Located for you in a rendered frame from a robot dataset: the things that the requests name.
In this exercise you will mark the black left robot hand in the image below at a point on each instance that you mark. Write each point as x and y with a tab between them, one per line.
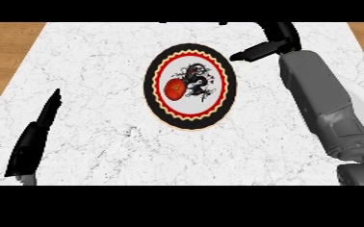
28	144

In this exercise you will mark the black rimmed patterned plate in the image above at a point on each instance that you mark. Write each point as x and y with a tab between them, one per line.
189	86

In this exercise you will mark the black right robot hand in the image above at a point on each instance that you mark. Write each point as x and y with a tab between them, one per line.
280	38

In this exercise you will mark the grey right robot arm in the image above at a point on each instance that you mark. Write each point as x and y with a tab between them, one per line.
321	105

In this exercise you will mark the red tomato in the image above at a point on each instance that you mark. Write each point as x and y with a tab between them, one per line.
175	89

